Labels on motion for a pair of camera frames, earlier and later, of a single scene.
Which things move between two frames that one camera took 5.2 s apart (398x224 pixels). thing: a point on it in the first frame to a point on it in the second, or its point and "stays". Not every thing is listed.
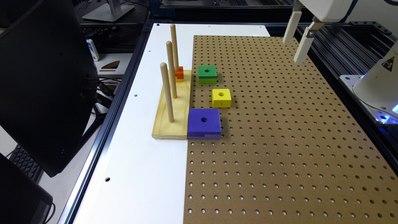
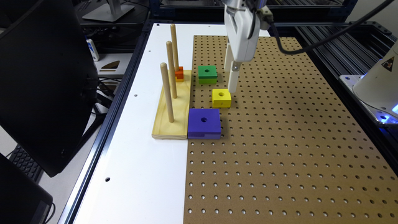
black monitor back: (48, 84) stays
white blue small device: (92, 50) stays
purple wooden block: (204, 124) stays
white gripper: (324, 10) to (239, 19)
